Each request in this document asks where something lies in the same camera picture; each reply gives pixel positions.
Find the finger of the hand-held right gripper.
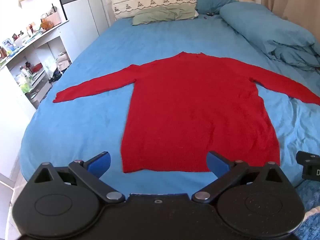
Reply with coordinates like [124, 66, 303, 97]
[296, 151, 320, 165]

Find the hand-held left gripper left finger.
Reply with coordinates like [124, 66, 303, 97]
[27, 152, 125, 204]

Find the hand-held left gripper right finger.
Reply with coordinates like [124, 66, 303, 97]
[191, 151, 293, 204]

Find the red knit sweater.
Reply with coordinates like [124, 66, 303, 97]
[52, 51, 320, 173]

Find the blue shaggy rug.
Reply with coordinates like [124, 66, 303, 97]
[295, 180, 320, 240]

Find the bed with blue sheet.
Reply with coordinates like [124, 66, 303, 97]
[20, 17, 320, 198]

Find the blue duvet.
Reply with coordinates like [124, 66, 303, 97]
[219, 3, 320, 72]

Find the white shelf unit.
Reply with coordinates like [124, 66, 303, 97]
[0, 19, 73, 110]

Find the brown plush toy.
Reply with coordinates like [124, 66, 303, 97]
[40, 19, 54, 30]

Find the pink storage basket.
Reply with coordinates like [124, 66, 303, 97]
[41, 11, 62, 27]

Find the beige curtain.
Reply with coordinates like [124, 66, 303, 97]
[255, 0, 320, 34]

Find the white and grey wardrobe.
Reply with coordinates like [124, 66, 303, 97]
[54, 0, 110, 63]

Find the green pillow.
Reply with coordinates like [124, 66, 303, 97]
[132, 6, 198, 26]

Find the blue pillow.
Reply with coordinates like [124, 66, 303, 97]
[194, 0, 238, 14]

